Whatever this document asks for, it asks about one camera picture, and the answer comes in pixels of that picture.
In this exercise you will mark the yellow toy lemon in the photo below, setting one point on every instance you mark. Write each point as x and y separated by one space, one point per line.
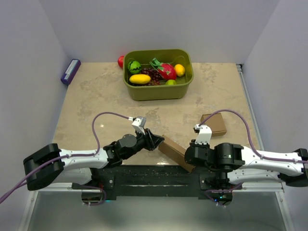
180 70

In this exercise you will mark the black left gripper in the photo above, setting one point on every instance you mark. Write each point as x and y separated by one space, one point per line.
152 141

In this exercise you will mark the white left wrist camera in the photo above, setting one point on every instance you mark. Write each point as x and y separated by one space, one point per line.
138 124

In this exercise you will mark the brown cardboard box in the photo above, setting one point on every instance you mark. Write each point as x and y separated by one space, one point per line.
175 152

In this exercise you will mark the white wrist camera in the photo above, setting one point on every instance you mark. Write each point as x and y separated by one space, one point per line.
204 134
138 124

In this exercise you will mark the green plastic basket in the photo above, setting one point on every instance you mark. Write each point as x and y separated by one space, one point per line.
161 91

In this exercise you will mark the pink toy dragon fruit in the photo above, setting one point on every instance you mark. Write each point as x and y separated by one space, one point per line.
166 70

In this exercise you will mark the purple white rectangular box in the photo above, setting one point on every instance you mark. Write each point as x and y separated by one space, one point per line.
70 72

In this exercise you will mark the green toy lime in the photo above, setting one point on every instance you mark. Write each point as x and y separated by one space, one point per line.
171 82

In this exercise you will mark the small toy watermelon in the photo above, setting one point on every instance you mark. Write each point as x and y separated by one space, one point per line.
134 67

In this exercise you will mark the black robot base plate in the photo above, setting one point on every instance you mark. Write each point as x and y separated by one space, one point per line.
157 181

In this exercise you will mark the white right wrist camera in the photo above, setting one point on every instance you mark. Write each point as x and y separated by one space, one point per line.
204 134

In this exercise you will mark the purple toy grapes bunch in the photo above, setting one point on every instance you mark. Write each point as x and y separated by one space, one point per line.
153 74

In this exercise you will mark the red toy apple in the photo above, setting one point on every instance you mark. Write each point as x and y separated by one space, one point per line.
120 61

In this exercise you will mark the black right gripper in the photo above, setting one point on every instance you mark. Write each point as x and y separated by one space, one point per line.
192 143

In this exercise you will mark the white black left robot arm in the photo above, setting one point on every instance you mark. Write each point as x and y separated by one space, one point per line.
51 164

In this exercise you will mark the small folded cardboard box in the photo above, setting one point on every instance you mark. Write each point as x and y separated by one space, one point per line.
217 125

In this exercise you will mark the yellow toy mango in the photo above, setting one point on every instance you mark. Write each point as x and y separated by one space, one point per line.
140 79

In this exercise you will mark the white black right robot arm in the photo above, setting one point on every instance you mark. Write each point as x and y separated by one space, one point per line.
234 164

